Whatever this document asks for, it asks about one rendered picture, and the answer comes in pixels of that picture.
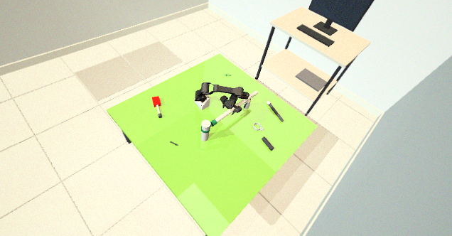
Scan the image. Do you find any black cylinder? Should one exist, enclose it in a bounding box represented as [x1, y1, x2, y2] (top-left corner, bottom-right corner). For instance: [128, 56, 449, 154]
[262, 136, 274, 150]

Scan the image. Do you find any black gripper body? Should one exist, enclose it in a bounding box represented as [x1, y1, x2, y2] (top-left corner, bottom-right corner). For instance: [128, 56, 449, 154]
[220, 95, 242, 113]

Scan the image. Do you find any white cylindrical tube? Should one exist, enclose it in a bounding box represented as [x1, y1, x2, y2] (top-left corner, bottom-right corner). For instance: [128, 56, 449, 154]
[215, 91, 258, 123]

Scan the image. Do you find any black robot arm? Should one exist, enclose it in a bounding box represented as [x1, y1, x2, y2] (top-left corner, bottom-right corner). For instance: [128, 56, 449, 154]
[195, 82, 249, 109]

